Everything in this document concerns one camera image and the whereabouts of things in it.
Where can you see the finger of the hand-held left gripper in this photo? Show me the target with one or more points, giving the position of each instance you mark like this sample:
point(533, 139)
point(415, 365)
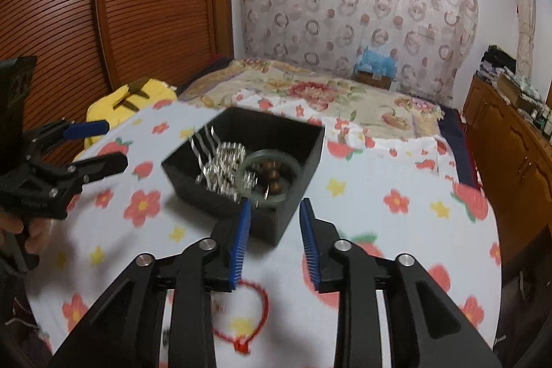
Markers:
point(101, 165)
point(86, 128)

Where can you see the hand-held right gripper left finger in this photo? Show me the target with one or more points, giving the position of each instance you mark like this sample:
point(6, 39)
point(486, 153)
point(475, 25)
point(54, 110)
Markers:
point(241, 247)

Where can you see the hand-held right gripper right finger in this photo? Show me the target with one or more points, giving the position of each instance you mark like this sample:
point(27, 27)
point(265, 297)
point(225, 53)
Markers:
point(310, 247)

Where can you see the black jewelry box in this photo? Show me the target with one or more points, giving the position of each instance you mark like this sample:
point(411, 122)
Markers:
point(271, 221)

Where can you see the translucent green bangle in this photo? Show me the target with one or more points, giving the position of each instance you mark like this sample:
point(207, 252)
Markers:
point(276, 199)

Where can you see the person's left hand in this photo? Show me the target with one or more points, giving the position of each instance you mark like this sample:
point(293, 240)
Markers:
point(36, 236)

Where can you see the yellow plush toy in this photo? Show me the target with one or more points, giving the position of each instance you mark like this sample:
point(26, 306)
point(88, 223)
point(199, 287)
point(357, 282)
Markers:
point(108, 105)

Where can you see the strawberry print blanket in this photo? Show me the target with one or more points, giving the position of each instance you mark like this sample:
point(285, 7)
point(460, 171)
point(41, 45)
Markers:
point(366, 187)

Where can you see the brown slatted wardrobe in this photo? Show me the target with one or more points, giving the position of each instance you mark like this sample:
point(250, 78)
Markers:
point(151, 6)

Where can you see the cream floral blanket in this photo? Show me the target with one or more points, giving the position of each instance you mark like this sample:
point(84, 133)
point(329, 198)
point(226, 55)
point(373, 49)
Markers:
point(310, 87)

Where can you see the dark blue bed sheet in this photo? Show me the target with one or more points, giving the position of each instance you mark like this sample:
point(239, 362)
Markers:
point(457, 148)

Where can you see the small cardboard box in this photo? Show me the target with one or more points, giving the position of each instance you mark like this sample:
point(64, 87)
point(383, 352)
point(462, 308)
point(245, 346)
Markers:
point(373, 80)

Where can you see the blue plastic bag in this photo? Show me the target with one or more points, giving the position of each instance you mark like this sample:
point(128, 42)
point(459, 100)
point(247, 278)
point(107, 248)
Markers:
point(375, 62)

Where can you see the wooden cabinet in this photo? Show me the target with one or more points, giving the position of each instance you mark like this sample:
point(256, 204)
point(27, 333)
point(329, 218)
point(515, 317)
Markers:
point(509, 144)

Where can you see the circle patterned curtain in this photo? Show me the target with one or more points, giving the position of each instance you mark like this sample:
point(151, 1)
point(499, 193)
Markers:
point(345, 6)

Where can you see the flat cardboard box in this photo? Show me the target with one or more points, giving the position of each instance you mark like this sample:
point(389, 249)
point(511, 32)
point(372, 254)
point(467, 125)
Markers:
point(511, 92)

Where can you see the stack of folded clothes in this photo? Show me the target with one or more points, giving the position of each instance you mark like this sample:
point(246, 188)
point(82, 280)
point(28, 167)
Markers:
point(496, 62)

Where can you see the row of cosmetic bottles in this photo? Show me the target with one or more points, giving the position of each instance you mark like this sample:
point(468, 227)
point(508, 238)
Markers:
point(544, 118)

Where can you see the green patterned cloth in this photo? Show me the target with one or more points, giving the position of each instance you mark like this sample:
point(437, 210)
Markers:
point(525, 85)

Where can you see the cream window curtain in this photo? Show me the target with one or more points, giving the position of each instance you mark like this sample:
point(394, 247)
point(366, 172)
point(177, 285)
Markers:
point(524, 14)

